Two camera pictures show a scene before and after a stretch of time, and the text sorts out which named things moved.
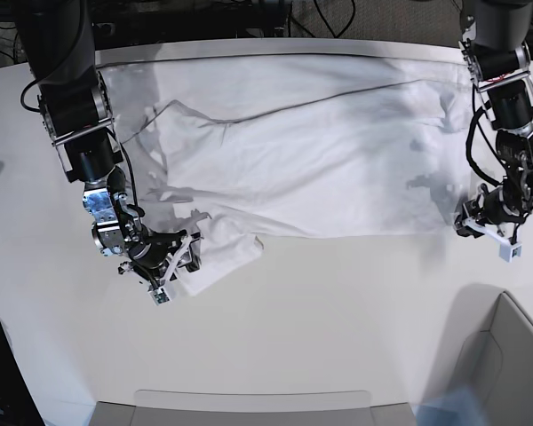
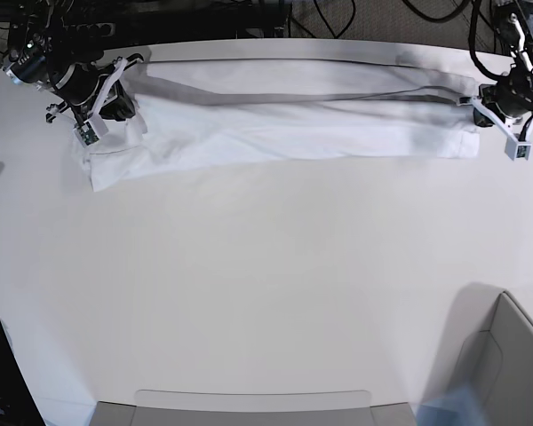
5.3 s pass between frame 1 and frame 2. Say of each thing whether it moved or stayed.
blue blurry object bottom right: stayed
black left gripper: moved
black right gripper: moved
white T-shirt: moved
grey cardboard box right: stayed
